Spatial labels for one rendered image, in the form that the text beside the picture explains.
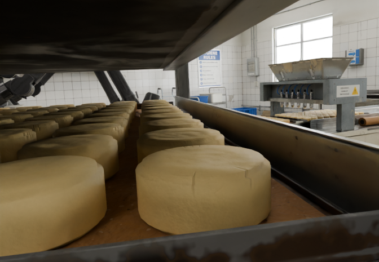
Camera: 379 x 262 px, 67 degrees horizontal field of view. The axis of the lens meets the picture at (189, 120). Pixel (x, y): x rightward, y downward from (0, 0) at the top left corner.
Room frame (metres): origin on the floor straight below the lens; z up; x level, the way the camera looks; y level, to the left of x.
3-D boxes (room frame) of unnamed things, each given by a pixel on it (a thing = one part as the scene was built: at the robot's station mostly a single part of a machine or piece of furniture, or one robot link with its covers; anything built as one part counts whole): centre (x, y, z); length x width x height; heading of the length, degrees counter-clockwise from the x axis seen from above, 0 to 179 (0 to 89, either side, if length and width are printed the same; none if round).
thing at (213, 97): (6.26, -0.49, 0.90); 0.44 x 0.36 x 0.20; 40
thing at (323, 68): (2.17, -0.89, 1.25); 0.56 x 0.29 x 0.14; 21
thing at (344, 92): (2.17, -0.89, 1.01); 0.72 x 0.33 x 0.34; 21
